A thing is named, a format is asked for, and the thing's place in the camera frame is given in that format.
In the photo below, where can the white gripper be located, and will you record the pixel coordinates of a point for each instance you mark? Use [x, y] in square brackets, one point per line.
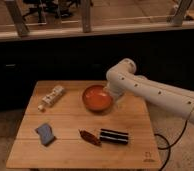
[115, 92]

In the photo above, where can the orange ceramic bowl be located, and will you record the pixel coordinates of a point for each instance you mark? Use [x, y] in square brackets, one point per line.
[96, 99]

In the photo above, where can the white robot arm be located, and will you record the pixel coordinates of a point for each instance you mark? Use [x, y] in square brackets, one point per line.
[122, 77]

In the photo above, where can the black striped rectangular case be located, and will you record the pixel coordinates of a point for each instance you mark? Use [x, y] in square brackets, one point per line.
[114, 136]

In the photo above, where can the red chili pepper toy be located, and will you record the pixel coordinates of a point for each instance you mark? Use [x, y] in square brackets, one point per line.
[89, 138]

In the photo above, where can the black office chair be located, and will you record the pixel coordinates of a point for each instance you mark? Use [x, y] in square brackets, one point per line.
[48, 6]

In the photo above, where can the middle grey railing post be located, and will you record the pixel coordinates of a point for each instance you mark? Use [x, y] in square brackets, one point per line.
[86, 16]

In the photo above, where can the grey railing post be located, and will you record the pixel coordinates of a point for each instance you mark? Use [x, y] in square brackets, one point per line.
[179, 15]
[15, 13]
[86, 16]

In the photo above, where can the right grey railing post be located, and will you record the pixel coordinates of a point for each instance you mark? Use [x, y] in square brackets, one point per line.
[179, 15]

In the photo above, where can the left grey railing post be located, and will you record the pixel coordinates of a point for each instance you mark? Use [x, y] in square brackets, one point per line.
[15, 13]

